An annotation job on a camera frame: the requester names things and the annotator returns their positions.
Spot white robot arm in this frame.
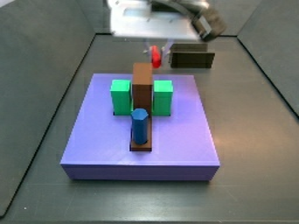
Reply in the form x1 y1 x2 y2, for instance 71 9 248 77
107 0 227 56

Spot left green block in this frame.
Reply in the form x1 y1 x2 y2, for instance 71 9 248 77
109 80 132 116

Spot red peg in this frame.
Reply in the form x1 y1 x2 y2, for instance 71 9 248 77
151 45 162 68

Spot blue hexagonal peg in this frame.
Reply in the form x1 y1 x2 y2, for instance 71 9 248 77
131 108 148 144

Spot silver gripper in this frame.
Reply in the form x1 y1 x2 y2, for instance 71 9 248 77
107 0 199 56

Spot purple board base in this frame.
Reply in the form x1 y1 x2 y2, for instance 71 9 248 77
60 73 220 180

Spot brown L-shaped block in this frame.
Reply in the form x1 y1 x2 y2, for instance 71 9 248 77
130 63 154 151

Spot green block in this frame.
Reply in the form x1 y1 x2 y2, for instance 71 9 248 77
109 80 132 116
154 80 174 116

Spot right green block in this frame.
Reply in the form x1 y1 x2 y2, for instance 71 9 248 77
154 80 174 116

